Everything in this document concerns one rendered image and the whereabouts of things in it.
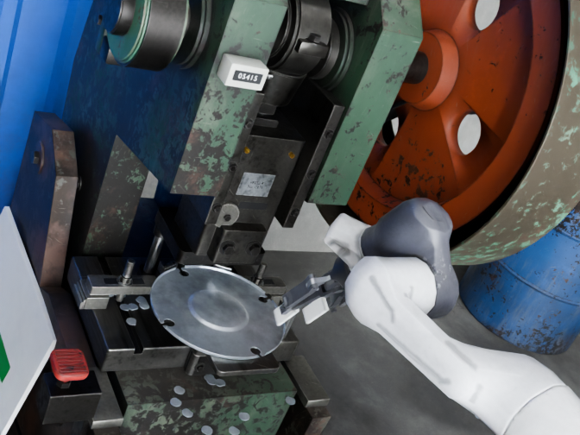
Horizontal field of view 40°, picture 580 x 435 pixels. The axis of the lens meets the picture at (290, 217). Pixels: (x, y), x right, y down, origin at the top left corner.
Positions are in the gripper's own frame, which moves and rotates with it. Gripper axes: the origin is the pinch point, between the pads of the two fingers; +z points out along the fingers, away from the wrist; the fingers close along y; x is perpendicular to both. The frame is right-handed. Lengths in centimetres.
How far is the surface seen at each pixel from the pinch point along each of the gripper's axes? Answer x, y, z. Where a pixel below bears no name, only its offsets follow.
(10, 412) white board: 4, -35, 66
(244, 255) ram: 16.5, -1.4, 10.9
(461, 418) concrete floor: -7, 137, 101
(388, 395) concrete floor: 6, 112, 108
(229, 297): 12.6, 0.5, 23.1
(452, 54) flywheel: 42, 32, -29
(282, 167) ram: 27.9, 1.2, -5.2
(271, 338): 1.1, 4.9, 18.0
